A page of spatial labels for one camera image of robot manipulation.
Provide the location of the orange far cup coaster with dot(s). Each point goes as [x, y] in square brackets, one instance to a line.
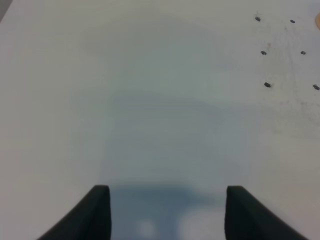
[317, 21]

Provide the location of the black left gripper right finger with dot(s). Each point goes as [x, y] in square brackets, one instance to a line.
[246, 218]

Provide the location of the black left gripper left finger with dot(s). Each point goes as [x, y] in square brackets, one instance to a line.
[90, 219]

